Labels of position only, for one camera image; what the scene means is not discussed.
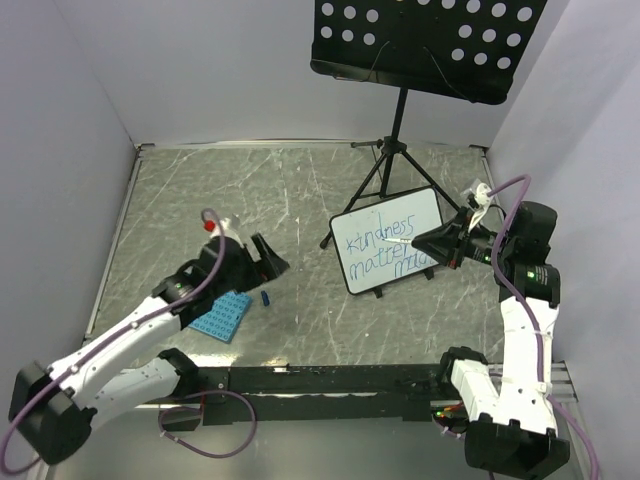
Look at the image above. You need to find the white board with black frame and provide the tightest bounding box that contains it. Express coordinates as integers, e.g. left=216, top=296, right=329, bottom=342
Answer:
left=329, top=187, right=443, bottom=295

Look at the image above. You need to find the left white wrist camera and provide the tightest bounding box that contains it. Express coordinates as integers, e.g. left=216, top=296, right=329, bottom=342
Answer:
left=200, top=208, right=244, bottom=246

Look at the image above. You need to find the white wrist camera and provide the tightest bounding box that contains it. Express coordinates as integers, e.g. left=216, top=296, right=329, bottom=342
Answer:
left=200, top=208, right=244, bottom=246
left=461, top=179, right=492, bottom=232

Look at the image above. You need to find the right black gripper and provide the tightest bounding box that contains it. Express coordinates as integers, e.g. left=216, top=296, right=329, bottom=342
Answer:
left=411, top=206, right=516, bottom=269

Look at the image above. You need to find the blue studded building plate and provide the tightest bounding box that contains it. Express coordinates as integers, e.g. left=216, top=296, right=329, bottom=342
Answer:
left=189, top=292, right=252, bottom=344

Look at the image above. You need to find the white blue whiteboard marker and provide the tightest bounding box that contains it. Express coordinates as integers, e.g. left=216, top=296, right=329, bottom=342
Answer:
left=383, top=238, right=413, bottom=245

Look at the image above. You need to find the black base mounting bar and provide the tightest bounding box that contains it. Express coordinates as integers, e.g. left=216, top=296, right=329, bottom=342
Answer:
left=143, top=364, right=461, bottom=426

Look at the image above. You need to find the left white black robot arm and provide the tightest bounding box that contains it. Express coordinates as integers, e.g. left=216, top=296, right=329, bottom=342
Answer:
left=8, top=228, right=289, bottom=465

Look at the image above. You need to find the blue marker cap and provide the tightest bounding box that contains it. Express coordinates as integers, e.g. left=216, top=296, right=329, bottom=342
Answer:
left=261, top=290, right=271, bottom=306

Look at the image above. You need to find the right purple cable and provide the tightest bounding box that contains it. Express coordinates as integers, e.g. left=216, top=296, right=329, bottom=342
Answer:
left=436, top=174, right=601, bottom=480

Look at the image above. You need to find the black whiteboard easel stand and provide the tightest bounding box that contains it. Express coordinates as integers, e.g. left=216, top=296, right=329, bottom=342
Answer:
left=369, top=267, right=435, bottom=299

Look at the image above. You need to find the black perforated music stand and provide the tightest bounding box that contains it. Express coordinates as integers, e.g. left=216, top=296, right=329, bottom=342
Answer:
left=309, top=0, right=549, bottom=250

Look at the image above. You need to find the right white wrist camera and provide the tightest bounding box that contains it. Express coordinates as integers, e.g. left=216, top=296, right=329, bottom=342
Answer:
left=461, top=179, right=492, bottom=232

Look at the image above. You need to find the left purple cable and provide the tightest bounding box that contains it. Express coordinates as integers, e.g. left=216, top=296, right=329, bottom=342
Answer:
left=0, top=208, right=259, bottom=474

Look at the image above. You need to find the purple cable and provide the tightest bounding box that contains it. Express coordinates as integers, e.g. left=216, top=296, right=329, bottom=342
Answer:
left=0, top=208, right=259, bottom=474
left=436, top=174, right=601, bottom=480

